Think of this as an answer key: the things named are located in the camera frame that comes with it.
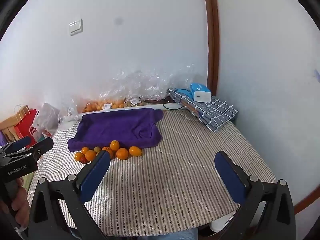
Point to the bag of brown fruits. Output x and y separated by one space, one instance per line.
133 102

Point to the brown wooden door frame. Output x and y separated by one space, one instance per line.
213 44

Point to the white plastic bag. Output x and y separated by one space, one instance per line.
46 120

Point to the small red fruit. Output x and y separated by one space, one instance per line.
83 160

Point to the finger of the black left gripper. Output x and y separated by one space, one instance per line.
42 147
16 146

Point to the oval orange citrus fruit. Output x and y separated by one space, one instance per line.
135 151

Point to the small orange kumquat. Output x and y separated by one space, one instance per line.
84 150

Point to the bag of orange kumquats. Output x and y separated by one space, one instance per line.
103 104

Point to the mandarin with green stem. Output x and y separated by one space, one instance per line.
109 150

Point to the clear crumpled plastic bag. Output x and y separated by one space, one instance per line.
149 84

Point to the red paper shopping bag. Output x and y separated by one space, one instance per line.
24 127

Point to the person's left hand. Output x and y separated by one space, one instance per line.
20 205

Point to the blue white tissue box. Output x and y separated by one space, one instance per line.
200 93

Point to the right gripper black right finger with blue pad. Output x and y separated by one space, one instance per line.
277 220

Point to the green yellow small fruit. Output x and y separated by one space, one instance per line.
97 149

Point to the grey checked folded cloth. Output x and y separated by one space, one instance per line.
213 114

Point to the brown paper shopping bag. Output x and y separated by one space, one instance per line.
8 125

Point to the oval orange kumquat fruit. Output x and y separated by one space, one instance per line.
114 145

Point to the clear plastic bag left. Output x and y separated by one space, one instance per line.
68 112

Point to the white wall switch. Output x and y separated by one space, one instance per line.
75 27

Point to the small orange citrus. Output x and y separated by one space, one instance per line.
78 156

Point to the large round mandarin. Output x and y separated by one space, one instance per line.
122 154

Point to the small orange mandarin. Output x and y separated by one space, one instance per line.
90 155

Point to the purple towel covered tray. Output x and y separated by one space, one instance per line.
133 127

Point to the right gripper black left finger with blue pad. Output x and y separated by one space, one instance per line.
46 217

